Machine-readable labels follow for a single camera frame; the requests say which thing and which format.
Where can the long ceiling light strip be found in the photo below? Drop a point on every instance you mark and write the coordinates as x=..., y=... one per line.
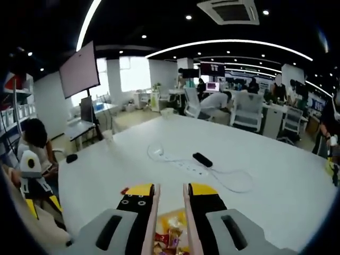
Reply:
x=228, y=41
x=81, y=37

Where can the small red food packet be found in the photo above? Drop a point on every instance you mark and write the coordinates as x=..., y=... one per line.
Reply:
x=124, y=190

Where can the white cabinet green label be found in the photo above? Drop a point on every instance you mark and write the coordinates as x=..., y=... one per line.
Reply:
x=155, y=101

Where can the white storage shelf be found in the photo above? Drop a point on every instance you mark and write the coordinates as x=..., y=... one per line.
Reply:
x=25, y=109

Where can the person's left hand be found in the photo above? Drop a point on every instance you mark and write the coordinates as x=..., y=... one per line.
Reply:
x=13, y=176

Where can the operator in beige sleeve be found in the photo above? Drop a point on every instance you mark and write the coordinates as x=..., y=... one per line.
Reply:
x=32, y=231

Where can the small computer monitor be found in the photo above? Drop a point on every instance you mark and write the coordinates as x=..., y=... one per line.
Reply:
x=86, y=109

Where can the green potted plant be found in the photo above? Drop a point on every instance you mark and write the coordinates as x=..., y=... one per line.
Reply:
x=157, y=86

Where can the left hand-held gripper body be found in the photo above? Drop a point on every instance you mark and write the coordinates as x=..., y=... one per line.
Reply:
x=25, y=159

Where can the pink lit desktop monitor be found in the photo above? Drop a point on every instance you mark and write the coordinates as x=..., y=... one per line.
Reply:
x=213, y=87

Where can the small grey desk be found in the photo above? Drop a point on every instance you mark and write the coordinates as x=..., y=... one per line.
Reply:
x=79, y=127

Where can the ceiling air conditioner vent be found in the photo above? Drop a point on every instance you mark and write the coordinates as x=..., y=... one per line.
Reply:
x=228, y=12

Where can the white power strip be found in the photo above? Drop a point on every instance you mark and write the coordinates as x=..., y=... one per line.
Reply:
x=186, y=166

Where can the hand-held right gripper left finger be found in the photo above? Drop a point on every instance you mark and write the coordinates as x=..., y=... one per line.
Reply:
x=132, y=225

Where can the black oblong device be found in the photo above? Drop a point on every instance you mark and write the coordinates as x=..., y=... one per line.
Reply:
x=202, y=159

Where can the white mesh office chair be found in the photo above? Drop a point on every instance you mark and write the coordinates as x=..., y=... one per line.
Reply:
x=292, y=119
x=192, y=101
x=248, y=109

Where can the round ceiling downlights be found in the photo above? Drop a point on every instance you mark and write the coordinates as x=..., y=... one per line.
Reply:
x=188, y=17

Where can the dark hanging display screen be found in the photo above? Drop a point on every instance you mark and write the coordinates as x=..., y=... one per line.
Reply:
x=212, y=69

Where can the large display screen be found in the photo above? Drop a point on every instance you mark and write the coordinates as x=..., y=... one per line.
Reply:
x=78, y=71

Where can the white paper tub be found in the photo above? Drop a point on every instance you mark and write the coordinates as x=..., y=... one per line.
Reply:
x=167, y=113

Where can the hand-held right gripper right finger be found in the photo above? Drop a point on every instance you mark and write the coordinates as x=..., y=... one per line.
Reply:
x=210, y=228

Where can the black computer mouse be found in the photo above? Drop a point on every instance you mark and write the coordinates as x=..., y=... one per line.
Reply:
x=71, y=158

